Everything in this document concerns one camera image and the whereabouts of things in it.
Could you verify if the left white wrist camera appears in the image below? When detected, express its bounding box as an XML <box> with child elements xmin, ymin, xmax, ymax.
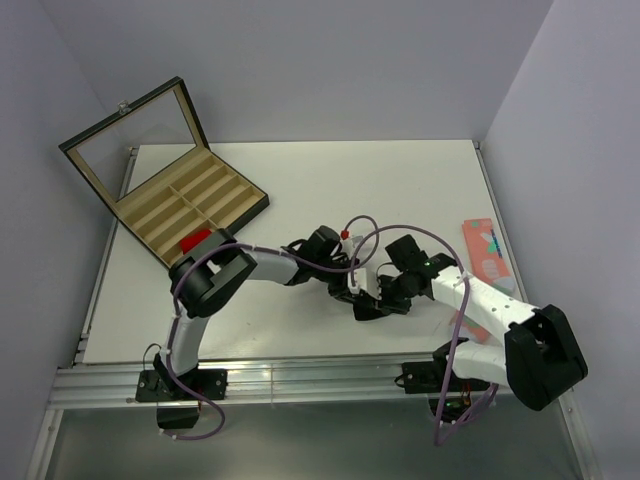
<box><xmin>340</xmin><ymin>229</ymin><xmax>364</xmax><ymax>256</ymax></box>

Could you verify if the black striped sock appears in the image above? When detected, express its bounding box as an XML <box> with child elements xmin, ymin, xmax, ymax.
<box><xmin>352</xmin><ymin>300</ymin><xmax>388</xmax><ymax>322</ymax></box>

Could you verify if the small black box under rail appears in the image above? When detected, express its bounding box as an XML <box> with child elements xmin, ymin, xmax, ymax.
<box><xmin>156</xmin><ymin>407</ymin><xmax>200</xmax><ymax>431</ymax></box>

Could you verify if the pink patterned sock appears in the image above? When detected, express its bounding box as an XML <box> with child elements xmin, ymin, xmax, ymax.
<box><xmin>447</xmin><ymin>217</ymin><xmax>516</xmax><ymax>346</ymax></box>

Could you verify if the red santa sock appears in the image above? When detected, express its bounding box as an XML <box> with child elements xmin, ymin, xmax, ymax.
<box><xmin>179</xmin><ymin>229</ymin><xmax>211</xmax><ymax>254</ymax></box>

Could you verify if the aluminium table frame rail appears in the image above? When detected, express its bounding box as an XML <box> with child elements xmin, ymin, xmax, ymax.
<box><xmin>46</xmin><ymin>354</ymin><xmax>430</xmax><ymax>410</ymax></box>

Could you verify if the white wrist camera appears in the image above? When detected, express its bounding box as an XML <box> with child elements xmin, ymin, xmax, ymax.
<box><xmin>340</xmin><ymin>229</ymin><xmax>364</xmax><ymax>256</ymax></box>
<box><xmin>347</xmin><ymin>267</ymin><xmax>381</xmax><ymax>299</ymax></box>

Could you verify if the black compartment display box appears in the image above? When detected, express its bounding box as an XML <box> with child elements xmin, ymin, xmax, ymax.
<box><xmin>59</xmin><ymin>76</ymin><xmax>270</xmax><ymax>267</ymax></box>

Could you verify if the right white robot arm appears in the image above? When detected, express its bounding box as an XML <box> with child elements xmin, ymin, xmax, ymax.
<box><xmin>382</xmin><ymin>235</ymin><xmax>589</xmax><ymax>411</ymax></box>

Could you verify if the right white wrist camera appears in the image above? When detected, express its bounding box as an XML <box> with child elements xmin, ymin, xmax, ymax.
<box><xmin>347</xmin><ymin>267</ymin><xmax>381</xmax><ymax>299</ymax></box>

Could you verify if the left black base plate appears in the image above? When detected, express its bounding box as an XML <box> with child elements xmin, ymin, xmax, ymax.
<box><xmin>135</xmin><ymin>369</ymin><xmax>227</xmax><ymax>403</ymax></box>

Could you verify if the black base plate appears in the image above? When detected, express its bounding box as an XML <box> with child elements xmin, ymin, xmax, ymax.
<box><xmin>394</xmin><ymin>361</ymin><xmax>444</xmax><ymax>394</ymax></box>
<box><xmin>135</xmin><ymin>369</ymin><xmax>227</xmax><ymax>403</ymax></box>

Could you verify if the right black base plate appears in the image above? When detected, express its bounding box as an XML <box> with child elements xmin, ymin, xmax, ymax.
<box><xmin>394</xmin><ymin>361</ymin><xmax>444</xmax><ymax>394</ymax></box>

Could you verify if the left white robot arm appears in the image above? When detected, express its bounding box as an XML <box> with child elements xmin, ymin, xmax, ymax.
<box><xmin>154</xmin><ymin>225</ymin><xmax>357</xmax><ymax>399</ymax></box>

